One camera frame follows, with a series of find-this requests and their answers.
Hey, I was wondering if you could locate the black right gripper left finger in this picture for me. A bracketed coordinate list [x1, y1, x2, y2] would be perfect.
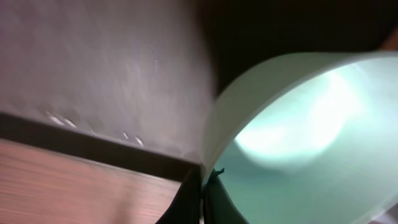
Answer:
[156, 170, 201, 224]

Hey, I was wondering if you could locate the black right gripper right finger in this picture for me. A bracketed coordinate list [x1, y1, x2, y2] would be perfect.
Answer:
[203, 168, 248, 224]

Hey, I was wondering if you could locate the mint green bowl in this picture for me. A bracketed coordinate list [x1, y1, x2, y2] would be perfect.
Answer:
[201, 51, 397, 223]

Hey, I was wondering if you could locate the brown serving tray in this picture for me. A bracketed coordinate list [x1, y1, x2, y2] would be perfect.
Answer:
[1, 1, 216, 181]

